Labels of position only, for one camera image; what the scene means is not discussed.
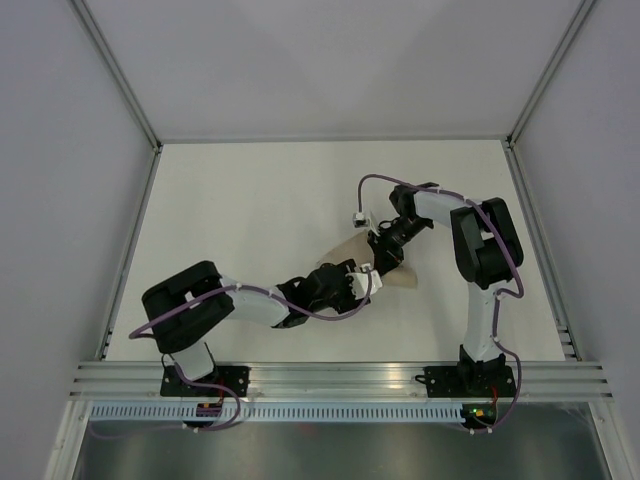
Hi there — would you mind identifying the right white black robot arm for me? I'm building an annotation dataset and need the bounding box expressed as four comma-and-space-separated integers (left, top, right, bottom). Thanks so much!
367, 183, 524, 398

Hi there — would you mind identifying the white slotted cable duct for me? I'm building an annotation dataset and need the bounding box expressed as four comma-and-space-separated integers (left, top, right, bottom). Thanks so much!
89, 401, 464, 424

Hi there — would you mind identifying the aluminium front rail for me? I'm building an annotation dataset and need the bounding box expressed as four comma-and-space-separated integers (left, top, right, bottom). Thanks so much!
67, 361, 613, 402

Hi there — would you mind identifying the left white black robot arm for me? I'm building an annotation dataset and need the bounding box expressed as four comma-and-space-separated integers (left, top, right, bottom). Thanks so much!
129, 260, 382, 396

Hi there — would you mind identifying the beige cloth napkin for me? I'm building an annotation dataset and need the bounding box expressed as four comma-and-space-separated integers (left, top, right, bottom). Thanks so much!
316, 231, 418, 289

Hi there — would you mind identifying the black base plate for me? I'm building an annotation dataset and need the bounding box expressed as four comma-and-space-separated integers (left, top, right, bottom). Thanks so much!
160, 365, 250, 398
413, 366, 516, 399

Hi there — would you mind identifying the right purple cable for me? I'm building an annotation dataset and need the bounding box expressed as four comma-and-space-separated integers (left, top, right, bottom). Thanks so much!
356, 173, 525, 436

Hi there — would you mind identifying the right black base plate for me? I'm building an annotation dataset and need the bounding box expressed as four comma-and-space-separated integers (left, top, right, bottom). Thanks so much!
413, 366, 516, 399

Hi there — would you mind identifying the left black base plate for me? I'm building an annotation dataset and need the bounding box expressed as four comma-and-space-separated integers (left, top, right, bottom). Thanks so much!
160, 365, 250, 398

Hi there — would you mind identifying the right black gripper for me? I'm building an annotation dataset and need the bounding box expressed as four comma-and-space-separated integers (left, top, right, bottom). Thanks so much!
368, 216, 431, 277

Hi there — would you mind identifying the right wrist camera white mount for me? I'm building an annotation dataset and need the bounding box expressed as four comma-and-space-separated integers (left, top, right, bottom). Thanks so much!
352, 211, 379, 236

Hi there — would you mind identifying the left aluminium frame post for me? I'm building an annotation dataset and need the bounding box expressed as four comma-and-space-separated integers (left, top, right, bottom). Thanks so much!
67, 0, 162, 151

